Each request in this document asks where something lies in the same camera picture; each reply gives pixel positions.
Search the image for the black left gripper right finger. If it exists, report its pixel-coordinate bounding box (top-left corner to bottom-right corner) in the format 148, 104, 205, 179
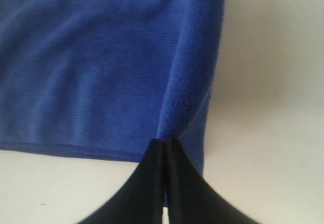
166, 138, 256, 224

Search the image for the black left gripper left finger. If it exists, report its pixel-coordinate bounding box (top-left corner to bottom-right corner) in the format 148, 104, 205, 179
80, 139, 165, 224

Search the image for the blue microfiber towel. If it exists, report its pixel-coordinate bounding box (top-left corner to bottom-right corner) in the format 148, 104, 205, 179
1, 0, 224, 172

